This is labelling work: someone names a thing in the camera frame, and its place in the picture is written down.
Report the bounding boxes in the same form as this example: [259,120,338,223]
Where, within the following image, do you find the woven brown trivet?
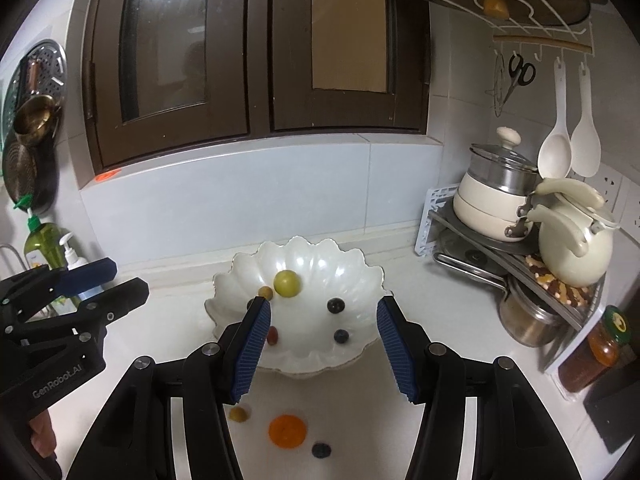
[524,252,598,308]

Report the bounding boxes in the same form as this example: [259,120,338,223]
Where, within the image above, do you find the green dish soap bottle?
[12,195,63,268]

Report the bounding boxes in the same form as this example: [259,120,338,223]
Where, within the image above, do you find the brown window sash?
[82,0,273,168]
[270,0,432,136]

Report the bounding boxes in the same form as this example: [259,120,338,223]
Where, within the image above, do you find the white rice paddle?
[570,64,602,178]

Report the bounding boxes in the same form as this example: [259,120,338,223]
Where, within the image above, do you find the yellow green plum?
[273,270,302,298]

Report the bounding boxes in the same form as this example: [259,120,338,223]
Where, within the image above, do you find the perforated metal steamer plate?
[5,40,67,126]

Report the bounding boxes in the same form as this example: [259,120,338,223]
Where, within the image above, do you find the person's left hand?
[30,410,57,458]

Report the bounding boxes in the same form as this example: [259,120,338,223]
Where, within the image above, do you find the steel pan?
[432,232,508,286]

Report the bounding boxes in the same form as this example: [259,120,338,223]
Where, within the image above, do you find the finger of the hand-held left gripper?
[0,258,117,331]
[0,278,150,346]

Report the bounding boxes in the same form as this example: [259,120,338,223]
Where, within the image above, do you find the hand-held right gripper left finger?
[66,296,273,480]

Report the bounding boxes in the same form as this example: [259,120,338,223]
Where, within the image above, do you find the white wire rack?
[417,0,596,68]

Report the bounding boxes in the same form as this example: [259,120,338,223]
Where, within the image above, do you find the white pump bottle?
[59,232,103,306]

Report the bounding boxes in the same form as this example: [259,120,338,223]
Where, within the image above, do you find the white scalloped bowl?
[204,235,393,378]

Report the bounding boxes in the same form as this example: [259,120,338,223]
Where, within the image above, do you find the brass ladle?
[12,60,58,148]

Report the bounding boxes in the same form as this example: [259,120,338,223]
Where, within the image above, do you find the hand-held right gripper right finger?
[376,296,583,480]

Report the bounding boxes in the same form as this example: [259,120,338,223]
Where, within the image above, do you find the metal corner shelf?
[430,207,608,333]

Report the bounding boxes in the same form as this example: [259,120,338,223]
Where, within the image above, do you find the cream saucepan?
[457,170,538,221]

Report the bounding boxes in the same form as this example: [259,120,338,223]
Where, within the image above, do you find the white plastic rack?
[414,185,461,257]

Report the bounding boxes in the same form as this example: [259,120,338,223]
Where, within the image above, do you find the cream frying pan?
[452,192,536,243]

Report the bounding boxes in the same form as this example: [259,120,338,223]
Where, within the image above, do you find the cardboard sheet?
[311,0,390,93]

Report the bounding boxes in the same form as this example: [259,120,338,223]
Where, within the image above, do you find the dark mesh strainer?
[1,132,60,213]

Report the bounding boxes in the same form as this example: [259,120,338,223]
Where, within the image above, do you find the black scissors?
[500,52,536,106]

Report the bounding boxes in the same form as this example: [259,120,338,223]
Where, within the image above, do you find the wooden rod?
[492,34,592,53]

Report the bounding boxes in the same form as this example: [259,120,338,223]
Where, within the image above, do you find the white soup ladle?
[537,57,572,179]

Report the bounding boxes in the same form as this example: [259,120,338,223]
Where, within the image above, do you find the white wall socket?
[597,162,626,211]
[622,180,640,241]

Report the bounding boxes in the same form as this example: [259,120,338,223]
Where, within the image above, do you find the orange tangerine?
[268,414,307,447]

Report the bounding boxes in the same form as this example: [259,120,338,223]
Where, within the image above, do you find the glass sauce jar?
[557,306,632,393]

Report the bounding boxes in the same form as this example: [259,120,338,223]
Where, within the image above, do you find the black cleaver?
[582,360,640,456]

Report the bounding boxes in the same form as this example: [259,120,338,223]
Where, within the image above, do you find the cream kettle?
[525,177,622,288]

